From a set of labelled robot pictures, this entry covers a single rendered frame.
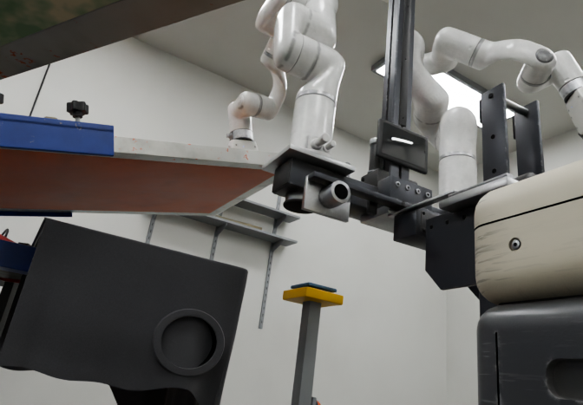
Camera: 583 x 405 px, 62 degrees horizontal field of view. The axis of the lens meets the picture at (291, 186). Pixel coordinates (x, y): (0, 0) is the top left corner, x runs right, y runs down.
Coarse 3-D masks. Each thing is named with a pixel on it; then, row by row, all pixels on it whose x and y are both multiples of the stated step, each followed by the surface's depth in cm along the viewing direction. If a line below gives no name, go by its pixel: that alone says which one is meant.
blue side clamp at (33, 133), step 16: (0, 128) 93; (16, 128) 95; (32, 128) 96; (48, 128) 98; (64, 128) 99; (80, 128) 101; (96, 128) 103; (112, 128) 105; (0, 144) 92; (16, 144) 94; (32, 144) 95; (48, 144) 97; (64, 144) 99; (80, 144) 100; (96, 144) 102; (112, 144) 104
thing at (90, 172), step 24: (0, 168) 107; (24, 168) 109; (48, 168) 111; (72, 168) 112; (96, 168) 114; (120, 168) 116; (144, 168) 117; (168, 168) 119; (192, 168) 121; (216, 168) 123; (240, 168) 125; (192, 192) 142; (216, 192) 145; (240, 192) 148
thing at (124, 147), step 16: (128, 144) 107; (144, 144) 109; (160, 144) 111; (176, 144) 113; (192, 144) 115; (160, 160) 113; (176, 160) 114; (192, 160) 115; (208, 160) 117; (224, 160) 118; (240, 160) 121; (256, 160) 123; (272, 176) 135; (256, 192) 150; (0, 208) 139; (224, 208) 167
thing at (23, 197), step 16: (0, 192) 124; (16, 192) 125; (32, 192) 127; (48, 192) 128; (64, 192) 130; (80, 192) 131; (96, 192) 132; (112, 192) 134; (128, 192) 136; (144, 192) 137; (160, 192) 139; (16, 208) 141; (32, 208) 142; (48, 208) 144; (64, 208) 146; (80, 208) 148; (96, 208) 150; (112, 208) 152; (128, 208) 154; (144, 208) 156; (160, 208) 158; (176, 208) 160; (192, 208) 162; (208, 208) 165
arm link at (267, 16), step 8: (272, 0) 131; (280, 0) 129; (288, 0) 129; (264, 8) 136; (272, 8) 132; (280, 8) 131; (264, 16) 136; (272, 16) 135; (256, 24) 141; (264, 24) 138; (272, 24) 139; (264, 32) 142; (272, 32) 141; (272, 40) 144; (272, 48) 144
